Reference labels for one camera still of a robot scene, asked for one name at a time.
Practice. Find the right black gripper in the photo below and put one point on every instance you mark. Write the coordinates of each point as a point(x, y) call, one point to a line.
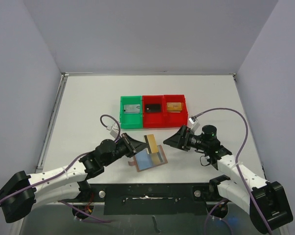
point(183, 138)

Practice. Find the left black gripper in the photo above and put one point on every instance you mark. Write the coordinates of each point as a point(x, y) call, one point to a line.
point(128, 144)

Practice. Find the brown leather card holder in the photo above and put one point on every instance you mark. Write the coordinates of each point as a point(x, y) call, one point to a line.
point(160, 148)

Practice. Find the blue credit card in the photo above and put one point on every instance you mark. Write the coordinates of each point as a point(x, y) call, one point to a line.
point(143, 160)

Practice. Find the green plastic bin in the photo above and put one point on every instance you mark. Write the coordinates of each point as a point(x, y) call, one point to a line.
point(131, 121)

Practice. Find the red plastic double bin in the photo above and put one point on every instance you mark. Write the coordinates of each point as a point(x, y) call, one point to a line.
point(164, 119)

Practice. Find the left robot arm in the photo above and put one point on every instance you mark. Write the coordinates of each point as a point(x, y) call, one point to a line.
point(23, 192)

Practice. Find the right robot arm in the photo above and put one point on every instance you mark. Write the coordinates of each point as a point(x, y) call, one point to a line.
point(265, 202)

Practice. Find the gold striped card in holder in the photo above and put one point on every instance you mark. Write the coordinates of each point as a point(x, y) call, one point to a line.
point(156, 158)

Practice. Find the gold credit card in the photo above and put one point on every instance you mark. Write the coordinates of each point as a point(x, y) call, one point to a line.
point(174, 107)

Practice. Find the silver credit card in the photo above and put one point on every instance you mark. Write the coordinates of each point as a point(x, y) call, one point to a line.
point(131, 108)

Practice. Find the black credit card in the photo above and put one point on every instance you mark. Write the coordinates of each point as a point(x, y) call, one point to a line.
point(153, 108)

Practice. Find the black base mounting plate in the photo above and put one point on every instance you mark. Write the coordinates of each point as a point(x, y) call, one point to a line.
point(149, 199)

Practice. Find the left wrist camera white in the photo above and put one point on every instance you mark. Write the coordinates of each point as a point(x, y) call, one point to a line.
point(114, 130)

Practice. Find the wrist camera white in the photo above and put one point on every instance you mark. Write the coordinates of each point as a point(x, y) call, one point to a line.
point(193, 123)
point(114, 130)

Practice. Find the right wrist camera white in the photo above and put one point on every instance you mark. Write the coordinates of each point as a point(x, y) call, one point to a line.
point(193, 123)

